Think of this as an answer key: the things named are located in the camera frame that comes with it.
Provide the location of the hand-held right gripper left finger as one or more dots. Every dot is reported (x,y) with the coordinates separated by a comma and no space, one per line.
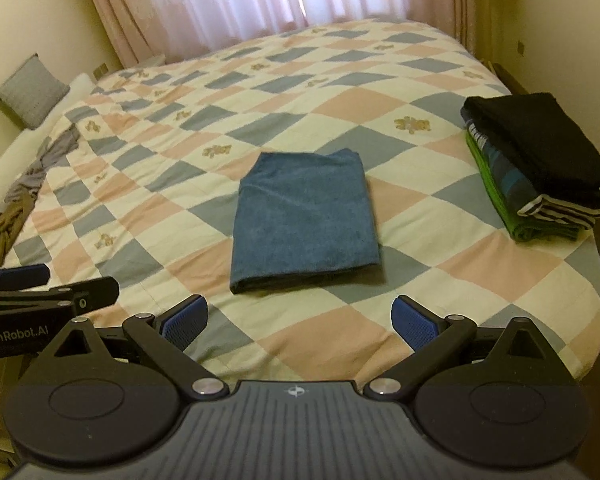
(185,324)

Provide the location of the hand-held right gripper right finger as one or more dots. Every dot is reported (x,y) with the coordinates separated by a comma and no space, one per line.
(414,324)

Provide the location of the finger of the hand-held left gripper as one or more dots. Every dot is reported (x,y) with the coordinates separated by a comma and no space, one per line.
(22,274)
(92,292)

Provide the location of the blue towel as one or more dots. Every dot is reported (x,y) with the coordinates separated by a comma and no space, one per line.
(305,220)

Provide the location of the brown crumpled cloth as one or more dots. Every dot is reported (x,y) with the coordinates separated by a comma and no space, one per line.
(2,230)

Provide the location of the grey crumpled cloth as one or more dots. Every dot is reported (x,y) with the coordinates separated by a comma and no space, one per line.
(40,167)

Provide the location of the white pillow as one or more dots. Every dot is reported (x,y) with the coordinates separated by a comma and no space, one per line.
(10,155)

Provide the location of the green folded garment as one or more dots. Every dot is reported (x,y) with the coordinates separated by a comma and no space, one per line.
(530,227)

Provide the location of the blue striped folded garment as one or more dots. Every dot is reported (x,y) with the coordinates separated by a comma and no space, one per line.
(500,167)

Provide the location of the grey cushion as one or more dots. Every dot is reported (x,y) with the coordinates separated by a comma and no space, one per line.
(30,90)

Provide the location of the black white striped folded garment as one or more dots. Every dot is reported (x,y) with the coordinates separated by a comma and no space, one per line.
(565,212)

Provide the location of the checkered patchwork quilt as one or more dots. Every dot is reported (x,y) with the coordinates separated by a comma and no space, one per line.
(330,100)

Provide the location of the pink curtain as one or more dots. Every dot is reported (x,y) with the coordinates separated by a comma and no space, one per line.
(145,15)

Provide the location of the wall socket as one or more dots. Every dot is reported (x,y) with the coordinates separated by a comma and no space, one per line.
(100,70)
(521,48)

